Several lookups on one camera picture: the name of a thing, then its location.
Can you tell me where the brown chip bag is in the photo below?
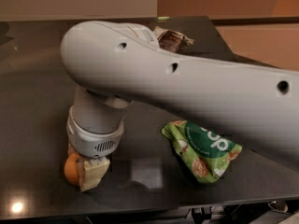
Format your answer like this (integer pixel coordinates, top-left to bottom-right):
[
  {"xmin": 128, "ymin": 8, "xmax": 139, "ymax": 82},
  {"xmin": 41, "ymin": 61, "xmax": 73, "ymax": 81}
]
[{"xmin": 153, "ymin": 26, "xmax": 194, "ymax": 53}]

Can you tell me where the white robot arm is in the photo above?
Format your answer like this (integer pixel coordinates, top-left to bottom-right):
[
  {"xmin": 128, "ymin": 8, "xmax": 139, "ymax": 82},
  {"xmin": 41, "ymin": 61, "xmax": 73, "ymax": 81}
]
[{"xmin": 61, "ymin": 21, "xmax": 299, "ymax": 190}]

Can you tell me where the orange fruit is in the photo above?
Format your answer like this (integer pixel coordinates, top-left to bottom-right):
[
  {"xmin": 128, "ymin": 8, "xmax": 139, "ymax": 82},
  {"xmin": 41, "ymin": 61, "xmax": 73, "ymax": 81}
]
[{"xmin": 64, "ymin": 153, "xmax": 79, "ymax": 186}]

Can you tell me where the green rice chips bag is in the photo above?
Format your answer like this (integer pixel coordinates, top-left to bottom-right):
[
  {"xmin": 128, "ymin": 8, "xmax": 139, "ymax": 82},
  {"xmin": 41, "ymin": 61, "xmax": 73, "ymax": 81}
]
[{"xmin": 162, "ymin": 120, "xmax": 242, "ymax": 184}]

